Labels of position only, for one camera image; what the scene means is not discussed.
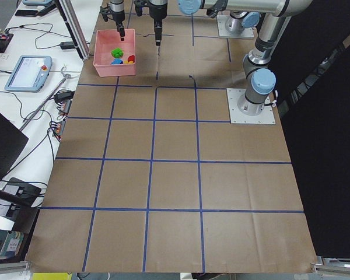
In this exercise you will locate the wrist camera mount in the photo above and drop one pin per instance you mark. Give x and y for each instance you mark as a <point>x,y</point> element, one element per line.
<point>139,5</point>
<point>105,11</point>

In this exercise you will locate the teach pendant tablet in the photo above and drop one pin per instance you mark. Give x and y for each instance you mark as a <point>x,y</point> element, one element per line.
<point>29,74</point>

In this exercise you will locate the blue toy block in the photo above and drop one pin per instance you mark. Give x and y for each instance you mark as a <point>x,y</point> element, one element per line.
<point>117,61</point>

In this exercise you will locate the aluminium frame post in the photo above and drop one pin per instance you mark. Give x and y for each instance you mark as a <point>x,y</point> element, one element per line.
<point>70,19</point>

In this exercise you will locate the black power adapter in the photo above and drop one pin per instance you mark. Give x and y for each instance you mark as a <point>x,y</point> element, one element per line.
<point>67,45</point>

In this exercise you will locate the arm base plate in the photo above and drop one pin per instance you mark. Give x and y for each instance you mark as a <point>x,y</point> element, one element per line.
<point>241,111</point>
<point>229,27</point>

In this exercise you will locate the green toy block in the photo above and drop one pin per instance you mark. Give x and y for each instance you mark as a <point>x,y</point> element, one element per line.
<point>117,53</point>

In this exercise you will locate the pink plastic box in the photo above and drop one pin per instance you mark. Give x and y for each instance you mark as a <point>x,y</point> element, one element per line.
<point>107,40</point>

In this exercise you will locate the red toy block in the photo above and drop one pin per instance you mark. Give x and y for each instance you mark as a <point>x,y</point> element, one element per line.
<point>131,59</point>

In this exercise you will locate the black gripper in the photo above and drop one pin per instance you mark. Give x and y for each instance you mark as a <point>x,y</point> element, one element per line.
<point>117,14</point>
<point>157,12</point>

